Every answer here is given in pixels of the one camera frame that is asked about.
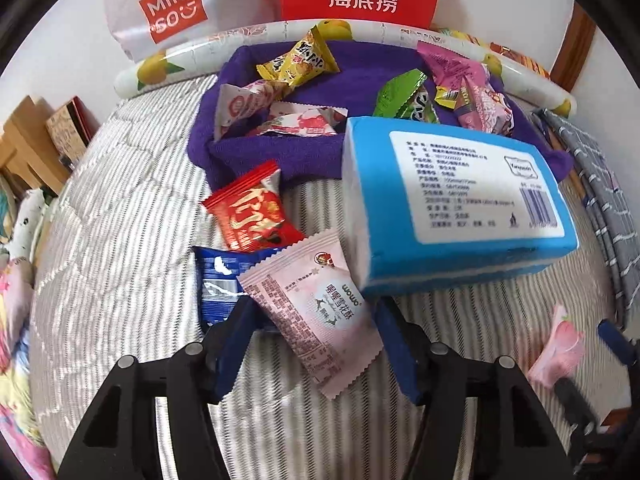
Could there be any pale pink snack packet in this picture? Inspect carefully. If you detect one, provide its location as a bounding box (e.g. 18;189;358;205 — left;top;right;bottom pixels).
239;229;383;400

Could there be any green snack packet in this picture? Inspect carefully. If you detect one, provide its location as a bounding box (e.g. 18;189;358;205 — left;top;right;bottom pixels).
373;68;439;124

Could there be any dark blue snack packet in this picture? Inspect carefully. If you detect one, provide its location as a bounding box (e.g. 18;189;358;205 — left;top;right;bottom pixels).
192;246;279;333

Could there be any red snack packet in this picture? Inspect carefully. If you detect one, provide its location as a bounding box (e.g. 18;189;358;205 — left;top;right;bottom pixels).
203;160;305;252

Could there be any blue tissue pack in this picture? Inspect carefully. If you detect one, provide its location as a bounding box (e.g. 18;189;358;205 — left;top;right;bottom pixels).
342;116;579;296

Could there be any grey checked cloth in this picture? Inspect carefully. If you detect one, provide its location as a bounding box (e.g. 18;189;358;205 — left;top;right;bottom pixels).
532;108;639;330

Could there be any pink strawberry snack packet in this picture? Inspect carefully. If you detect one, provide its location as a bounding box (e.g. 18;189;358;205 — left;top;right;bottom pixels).
247;101;348;138

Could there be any white pink snack packet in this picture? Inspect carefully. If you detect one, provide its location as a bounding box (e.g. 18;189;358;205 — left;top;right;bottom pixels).
214;79;288;141

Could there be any purple towel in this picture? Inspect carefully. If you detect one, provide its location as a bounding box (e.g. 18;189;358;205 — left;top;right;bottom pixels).
186;40;575;192

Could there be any patterned box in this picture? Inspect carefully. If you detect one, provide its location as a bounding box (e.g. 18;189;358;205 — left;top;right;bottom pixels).
44;96;96;170

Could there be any magenta snack packet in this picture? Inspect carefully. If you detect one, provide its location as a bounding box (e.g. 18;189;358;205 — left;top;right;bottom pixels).
416;41;490;110

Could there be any wooden furniture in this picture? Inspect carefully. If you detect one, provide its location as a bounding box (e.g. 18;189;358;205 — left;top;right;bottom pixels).
1;96;70;196

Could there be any yellow snack packet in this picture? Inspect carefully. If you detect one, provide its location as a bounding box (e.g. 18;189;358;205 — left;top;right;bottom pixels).
256;26;341;92

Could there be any lemon print rolled mat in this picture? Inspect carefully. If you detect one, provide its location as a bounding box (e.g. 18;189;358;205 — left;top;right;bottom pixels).
113;18;580;118

